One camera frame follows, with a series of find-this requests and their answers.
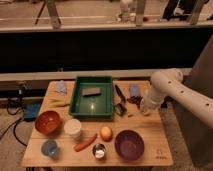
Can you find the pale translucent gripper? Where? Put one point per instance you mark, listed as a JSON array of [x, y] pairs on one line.
[[144, 109]]

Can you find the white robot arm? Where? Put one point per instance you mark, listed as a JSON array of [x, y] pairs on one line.
[[168, 82]]

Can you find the bunch of dark grapes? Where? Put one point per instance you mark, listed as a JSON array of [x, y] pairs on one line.
[[135, 100]]

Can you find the blue cloth right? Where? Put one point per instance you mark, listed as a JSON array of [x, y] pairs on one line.
[[134, 90]]

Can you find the blue cloth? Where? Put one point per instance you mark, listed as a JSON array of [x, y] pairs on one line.
[[134, 90], [60, 87]]

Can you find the dark metal clip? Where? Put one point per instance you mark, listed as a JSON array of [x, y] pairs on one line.
[[120, 109]]

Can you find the purple bowl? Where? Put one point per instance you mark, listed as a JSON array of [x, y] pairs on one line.
[[129, 145]]

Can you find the yellow apple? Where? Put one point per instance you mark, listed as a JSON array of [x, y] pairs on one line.
[[106, 133]]

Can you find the green plastic tray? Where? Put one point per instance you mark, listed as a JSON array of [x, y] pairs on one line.
[[92, 107]]

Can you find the dark sponge block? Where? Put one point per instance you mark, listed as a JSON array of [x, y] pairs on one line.
[[91, 91]]

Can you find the small metal cup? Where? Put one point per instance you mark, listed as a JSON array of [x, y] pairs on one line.
[[99, 151]]

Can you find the white cup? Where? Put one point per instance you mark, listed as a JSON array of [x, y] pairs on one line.
[[73, 128]]

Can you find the orange carrot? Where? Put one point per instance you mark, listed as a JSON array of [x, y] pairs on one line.
[[84, 144]]

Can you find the blue cloth left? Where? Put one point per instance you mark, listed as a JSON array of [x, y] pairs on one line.
[[60, 87]]

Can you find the yellow banana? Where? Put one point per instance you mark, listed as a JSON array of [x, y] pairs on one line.
[[58, 103]]

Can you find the orange bowl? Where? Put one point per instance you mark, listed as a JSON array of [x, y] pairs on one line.
[[48, 122]]

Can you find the blue cup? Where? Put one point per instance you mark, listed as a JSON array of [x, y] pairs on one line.
[[49, 148]]

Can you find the blue box on floor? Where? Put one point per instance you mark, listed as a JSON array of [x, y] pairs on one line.
[[31, 112]]

